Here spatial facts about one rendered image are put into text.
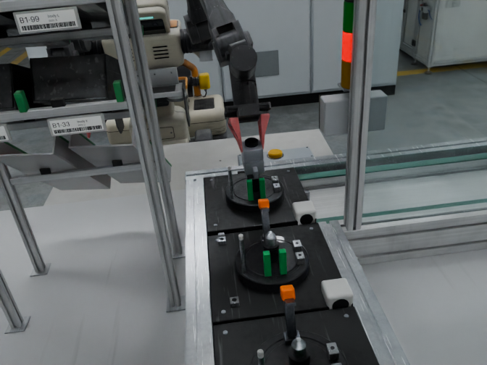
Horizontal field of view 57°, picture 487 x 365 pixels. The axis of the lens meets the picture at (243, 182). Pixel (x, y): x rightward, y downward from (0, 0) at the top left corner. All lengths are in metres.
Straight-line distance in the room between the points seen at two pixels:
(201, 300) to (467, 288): 0.54
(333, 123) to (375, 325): 0.37
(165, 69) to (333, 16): 2.64
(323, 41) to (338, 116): 3.30
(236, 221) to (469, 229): 0.51
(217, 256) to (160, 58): 0.97
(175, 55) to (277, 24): 2.43
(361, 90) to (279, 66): 3.32
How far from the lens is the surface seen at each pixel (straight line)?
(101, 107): 0.76
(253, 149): 1.00
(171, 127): 1.79
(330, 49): 4.20
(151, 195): 0.81
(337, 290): 0.80
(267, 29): 4.05
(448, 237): 1.10
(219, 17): 1.10
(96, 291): 1.08
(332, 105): 0.87
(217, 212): 1.04
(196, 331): 0.80
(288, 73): 4.17
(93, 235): 1.25
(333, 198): 1.17
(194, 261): 0.92
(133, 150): 0.92
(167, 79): 1.70
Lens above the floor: 1.55
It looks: 30 degrees down
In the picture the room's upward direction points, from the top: 5 degrees counter-clockwise
